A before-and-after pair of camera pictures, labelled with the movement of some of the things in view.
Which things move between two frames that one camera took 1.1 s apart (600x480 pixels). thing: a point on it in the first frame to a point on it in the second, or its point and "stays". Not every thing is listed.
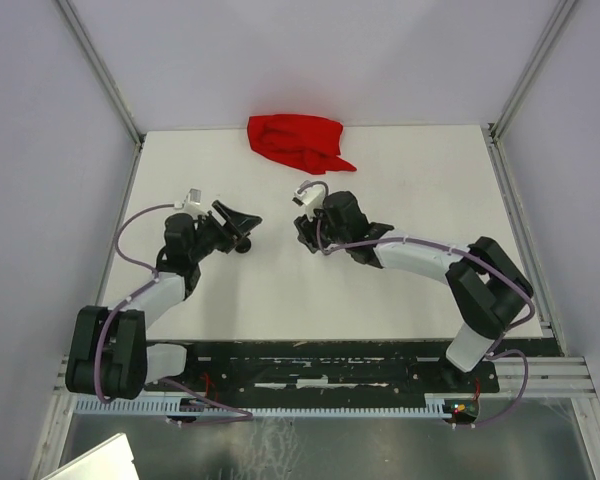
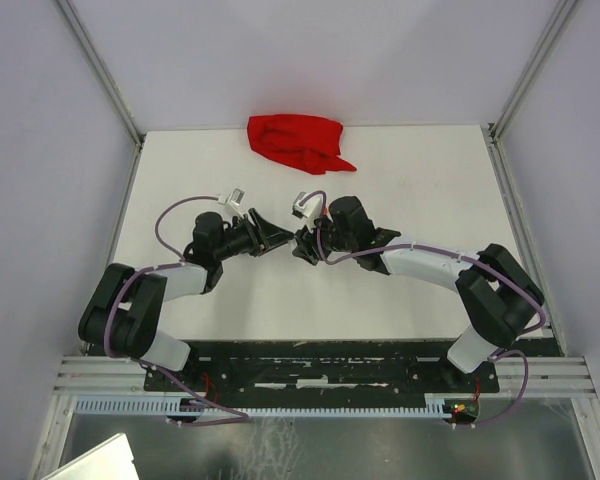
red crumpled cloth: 307,143 stays
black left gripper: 242,223 to 262,233
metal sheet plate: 110,460 stays
